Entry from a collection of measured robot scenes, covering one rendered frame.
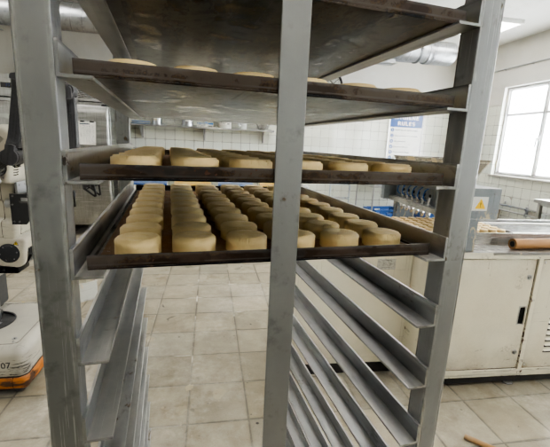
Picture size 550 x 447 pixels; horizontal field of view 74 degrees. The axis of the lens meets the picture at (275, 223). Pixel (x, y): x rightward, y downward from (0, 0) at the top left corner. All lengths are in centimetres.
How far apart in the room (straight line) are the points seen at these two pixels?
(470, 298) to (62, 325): 212
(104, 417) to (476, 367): 226
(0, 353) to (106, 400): 189
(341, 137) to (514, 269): 463
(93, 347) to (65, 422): 7
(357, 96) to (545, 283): 224
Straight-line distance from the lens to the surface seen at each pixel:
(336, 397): 82
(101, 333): 48
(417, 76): 721
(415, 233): 55
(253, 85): 39
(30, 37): 38
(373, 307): 227
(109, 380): 56
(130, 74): 38
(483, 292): 234
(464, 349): 244
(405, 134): 704
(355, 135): 665
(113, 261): 40
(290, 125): 39
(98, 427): 50
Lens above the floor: 135
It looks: 12 degrees down
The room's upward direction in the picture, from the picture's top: 3 degrees clockwise
